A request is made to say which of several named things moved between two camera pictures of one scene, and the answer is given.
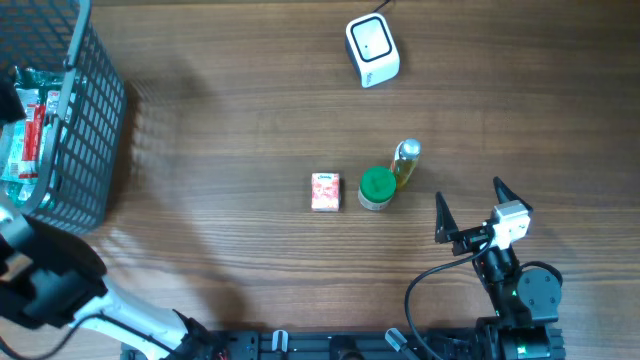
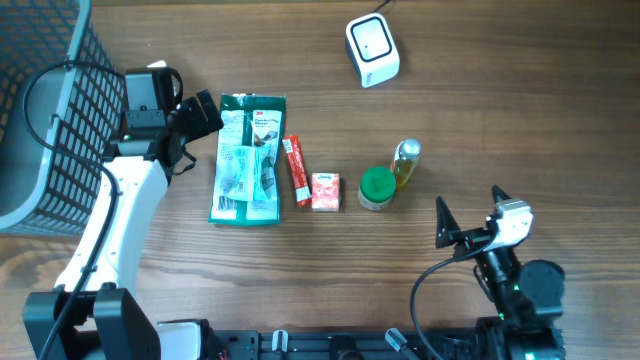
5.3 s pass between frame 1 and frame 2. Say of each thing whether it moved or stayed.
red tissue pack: stayed
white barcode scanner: stayed
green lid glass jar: stayed
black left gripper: moved
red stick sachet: moved
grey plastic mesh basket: stayed
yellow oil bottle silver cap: stayed
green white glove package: moved
